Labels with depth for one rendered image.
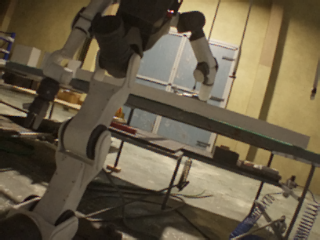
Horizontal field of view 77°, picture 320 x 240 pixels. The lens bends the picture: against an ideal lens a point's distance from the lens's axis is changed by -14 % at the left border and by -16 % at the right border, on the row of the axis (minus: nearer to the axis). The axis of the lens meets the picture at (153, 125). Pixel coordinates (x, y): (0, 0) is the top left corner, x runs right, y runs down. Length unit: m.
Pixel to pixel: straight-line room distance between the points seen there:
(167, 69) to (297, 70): 4.57
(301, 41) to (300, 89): 1.75
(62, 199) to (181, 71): 7.50
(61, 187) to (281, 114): 7.82
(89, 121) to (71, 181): 0.23
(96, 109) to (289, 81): 7.96
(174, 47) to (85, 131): 7.70
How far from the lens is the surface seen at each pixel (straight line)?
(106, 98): 0.91
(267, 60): 8.09
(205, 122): 1.32
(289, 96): 8.44
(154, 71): 8.30
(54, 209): 0.89
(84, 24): 1.08
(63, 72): 1.00
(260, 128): 1.31
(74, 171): 0.90
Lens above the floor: 0.77
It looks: 2 degrees down
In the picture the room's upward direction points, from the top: 18 degrees clockwise
